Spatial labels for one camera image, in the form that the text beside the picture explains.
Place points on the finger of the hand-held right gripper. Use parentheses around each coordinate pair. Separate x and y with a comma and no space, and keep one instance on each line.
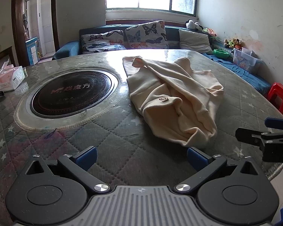
(250,135)
(276,123)

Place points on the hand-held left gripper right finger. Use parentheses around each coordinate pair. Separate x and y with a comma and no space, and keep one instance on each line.
(197,159)

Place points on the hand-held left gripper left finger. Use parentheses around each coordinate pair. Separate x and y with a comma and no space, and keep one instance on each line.
(86,157)

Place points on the cream sweater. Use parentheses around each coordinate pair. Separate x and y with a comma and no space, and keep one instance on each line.
(174,98)

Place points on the red plastic stool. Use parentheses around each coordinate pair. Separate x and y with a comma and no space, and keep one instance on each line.
(279,96)

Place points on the blue sheet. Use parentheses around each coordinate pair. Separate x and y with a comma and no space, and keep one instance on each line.
(240,75)

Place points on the round black induction cooktop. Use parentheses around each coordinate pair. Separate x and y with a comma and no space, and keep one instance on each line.
(70,91)

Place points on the clear plastic storage box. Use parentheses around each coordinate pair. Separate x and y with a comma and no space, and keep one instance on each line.
(245,60)

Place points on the green bowl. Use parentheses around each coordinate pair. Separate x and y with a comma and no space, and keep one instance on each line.
(221,53)

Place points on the mouse plush toy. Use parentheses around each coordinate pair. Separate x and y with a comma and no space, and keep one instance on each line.
(237,44)

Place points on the brown plush toy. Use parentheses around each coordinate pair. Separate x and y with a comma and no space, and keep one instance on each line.
(229,43)

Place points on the pink white tissue box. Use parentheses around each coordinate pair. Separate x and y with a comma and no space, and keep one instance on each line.
(11,77)

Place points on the grey pillow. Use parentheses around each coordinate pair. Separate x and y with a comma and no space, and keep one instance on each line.
(194,41)

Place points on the blue sofa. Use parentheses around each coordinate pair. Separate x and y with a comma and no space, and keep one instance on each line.
(68,48)

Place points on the colourful plush toy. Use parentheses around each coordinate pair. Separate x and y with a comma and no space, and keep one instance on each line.
(208,31)

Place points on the small butterfly print pillow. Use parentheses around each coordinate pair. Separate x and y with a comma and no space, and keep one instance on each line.
(101,41)

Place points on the blue white cabinet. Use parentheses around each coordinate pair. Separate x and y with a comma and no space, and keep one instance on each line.
(32,51)

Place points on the panda plush toy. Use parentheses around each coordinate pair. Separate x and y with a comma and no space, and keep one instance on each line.
(191,24)

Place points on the large butterfly print pillow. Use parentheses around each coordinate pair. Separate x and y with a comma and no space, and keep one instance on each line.
(146,35)

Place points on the brown wooden door frame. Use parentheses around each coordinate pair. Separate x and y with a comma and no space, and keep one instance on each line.
(16,28)

